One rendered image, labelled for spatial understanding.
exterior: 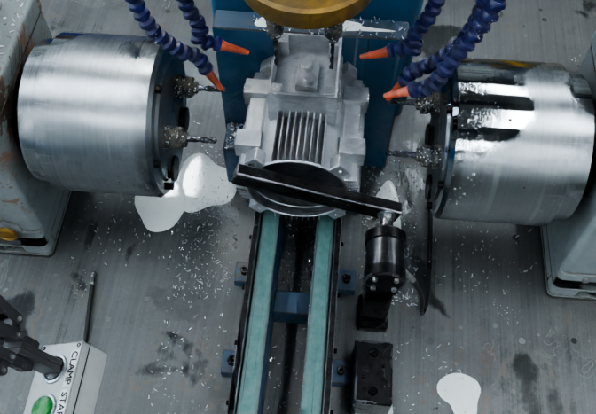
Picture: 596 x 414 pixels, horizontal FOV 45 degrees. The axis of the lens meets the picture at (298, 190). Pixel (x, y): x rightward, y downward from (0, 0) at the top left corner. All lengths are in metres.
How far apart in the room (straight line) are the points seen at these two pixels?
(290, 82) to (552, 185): 0.40
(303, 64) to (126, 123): 0.27
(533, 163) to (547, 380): 0.39
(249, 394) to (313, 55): 0.51
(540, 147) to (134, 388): 0.72
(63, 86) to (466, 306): 0.74
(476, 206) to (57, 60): 0.64
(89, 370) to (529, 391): 0.68
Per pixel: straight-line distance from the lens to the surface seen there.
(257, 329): 1.10
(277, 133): 1.07
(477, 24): 0.88
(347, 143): 1.07
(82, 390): 0.95
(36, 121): 1.09
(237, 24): 1.13
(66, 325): 1.29
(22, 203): 1.22
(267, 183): 1.02
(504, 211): 1.09
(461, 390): 1.22
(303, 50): 1.13
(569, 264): 1.23
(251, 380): 1.07
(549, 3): 1.76
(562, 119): 1.06
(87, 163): 1.09
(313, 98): 1.04
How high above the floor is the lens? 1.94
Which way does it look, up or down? 58 degrees down
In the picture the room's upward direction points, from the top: straight up
